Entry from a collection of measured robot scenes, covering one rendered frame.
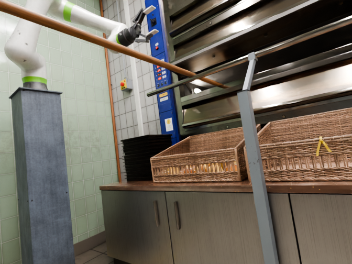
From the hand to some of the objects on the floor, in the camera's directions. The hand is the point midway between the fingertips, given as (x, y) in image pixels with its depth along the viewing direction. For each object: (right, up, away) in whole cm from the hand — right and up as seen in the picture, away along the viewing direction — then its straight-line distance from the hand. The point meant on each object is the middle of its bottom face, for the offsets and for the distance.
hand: (153, 19), depth 115 cm
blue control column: (+76, -151, +131) cm, 214 cm away
